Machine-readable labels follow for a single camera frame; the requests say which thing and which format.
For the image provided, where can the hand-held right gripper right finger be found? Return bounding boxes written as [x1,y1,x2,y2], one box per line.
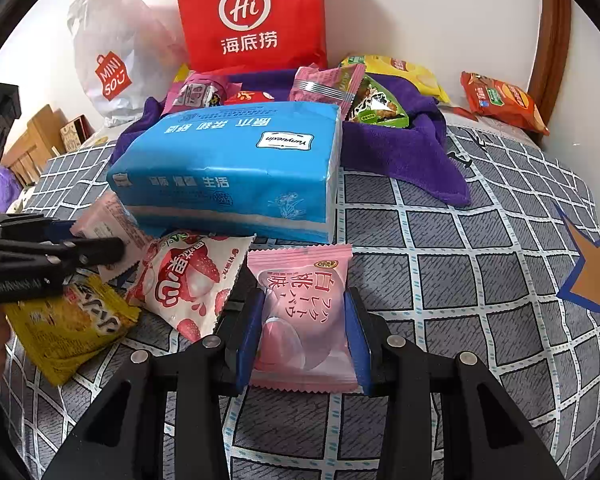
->
[343,287,566,480]

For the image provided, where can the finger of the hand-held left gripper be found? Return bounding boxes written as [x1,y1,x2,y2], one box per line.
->
[0,212,77,242]
[0,236,127,307]

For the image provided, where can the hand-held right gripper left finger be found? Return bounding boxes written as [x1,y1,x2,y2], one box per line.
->
[42,287,266,480]

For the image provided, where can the pale pink snack packet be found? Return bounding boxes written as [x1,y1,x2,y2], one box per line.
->
[70,192,153,283]

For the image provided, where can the pink peach snack packet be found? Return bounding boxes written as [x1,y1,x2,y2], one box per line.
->
[247,243,363,393]

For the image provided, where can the wooden furniture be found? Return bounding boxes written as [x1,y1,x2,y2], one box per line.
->
[0,104,63,188]

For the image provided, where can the purple bag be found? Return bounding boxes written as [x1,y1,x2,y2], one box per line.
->
[0,165,23,216]

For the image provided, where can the patterned cardboard box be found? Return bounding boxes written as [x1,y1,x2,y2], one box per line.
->
[60,115,93,153]

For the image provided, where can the yellow cracker packet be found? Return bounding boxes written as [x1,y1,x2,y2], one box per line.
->
[4,274,141,387]

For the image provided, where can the white strawberry snack packet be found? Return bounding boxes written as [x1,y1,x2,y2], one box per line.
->
[126,232,257,343]

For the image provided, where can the grey checked bedsheet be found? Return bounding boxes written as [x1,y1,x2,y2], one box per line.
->
[0,110,600,480]

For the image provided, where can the white plastic shopping bag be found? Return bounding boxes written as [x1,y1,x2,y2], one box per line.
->
[67,0,191,128]

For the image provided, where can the blue tissue pack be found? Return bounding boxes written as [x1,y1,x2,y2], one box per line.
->
[106,101,343,245]

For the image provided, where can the pink round-print snack packet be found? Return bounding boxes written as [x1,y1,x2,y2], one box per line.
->
[160,71,231,116]

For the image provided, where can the purple towel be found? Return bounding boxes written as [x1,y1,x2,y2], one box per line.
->
[115,67,473,208]

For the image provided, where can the small red packet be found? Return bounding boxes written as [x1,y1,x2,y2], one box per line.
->
[225,87,278,106]

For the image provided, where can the green snack packet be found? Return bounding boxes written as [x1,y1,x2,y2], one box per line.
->
[345,74,411,128]

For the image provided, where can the pink striped snack packet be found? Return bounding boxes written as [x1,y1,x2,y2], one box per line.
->
[288,64,367,118]

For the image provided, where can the yellow potato chips bag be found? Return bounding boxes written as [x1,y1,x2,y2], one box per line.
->
[340,54,451,103]

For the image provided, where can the red paper bag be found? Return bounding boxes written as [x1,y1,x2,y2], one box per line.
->
[173,0,328,73]

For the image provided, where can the red potato chips bag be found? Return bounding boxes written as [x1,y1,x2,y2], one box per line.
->
[460,71,551,136]

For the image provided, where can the wooden door frame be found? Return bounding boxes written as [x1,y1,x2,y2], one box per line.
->
[527,0,573,121]

